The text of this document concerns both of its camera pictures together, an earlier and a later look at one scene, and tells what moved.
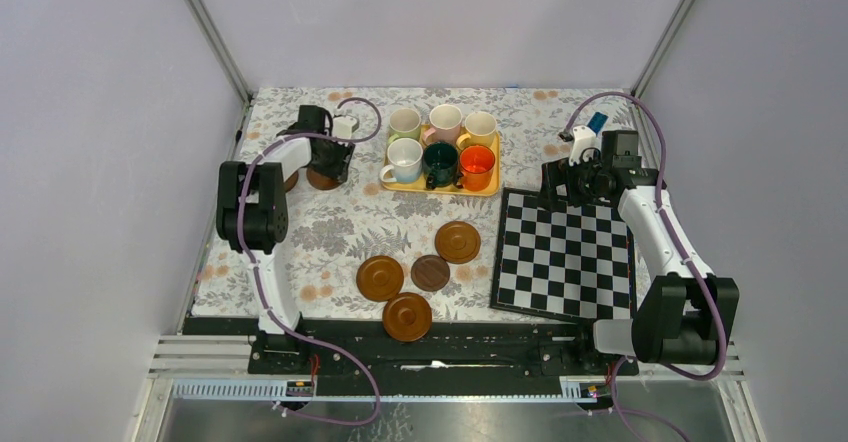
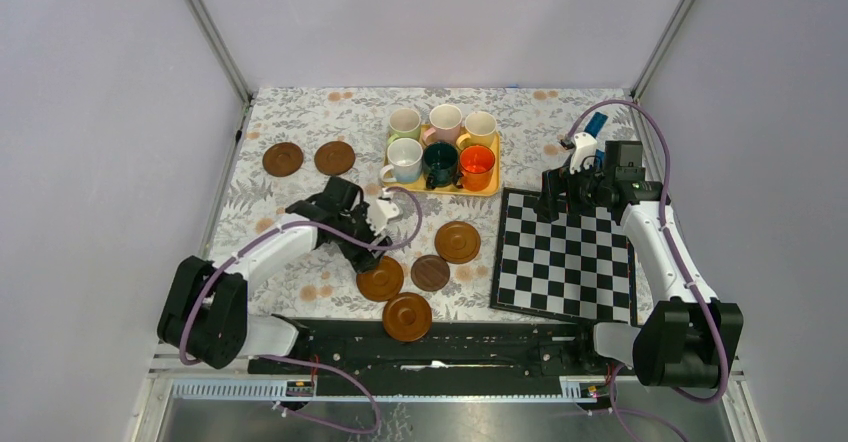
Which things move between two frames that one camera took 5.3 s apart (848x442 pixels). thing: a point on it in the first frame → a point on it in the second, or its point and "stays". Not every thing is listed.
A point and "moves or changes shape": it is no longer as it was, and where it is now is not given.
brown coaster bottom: [407, 317] stays
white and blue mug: [405, 157] stays
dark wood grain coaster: [430, 273] stays
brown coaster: [291, 181] moves or changes shape
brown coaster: [379, 278] stays
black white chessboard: [573, 262] stays
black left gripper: [339, 170] → [361, 258]
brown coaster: [319, 180] moves or changes shape
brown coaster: [457, 242] stays
